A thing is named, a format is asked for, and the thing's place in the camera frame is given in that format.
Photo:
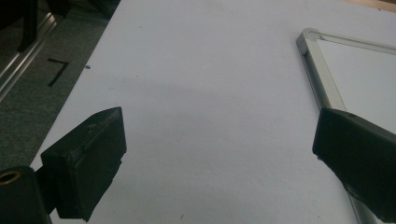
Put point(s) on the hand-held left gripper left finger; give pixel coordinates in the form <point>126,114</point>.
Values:
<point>84,165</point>

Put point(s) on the aluminium floor rail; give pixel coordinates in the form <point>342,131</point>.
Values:
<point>18,65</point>

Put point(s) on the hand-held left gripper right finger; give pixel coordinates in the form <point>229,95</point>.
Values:
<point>361,155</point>

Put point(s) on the whiteboard with aluminium frame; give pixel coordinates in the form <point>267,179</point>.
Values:
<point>364,71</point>

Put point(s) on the black stand pole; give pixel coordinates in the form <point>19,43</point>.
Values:
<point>29,25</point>

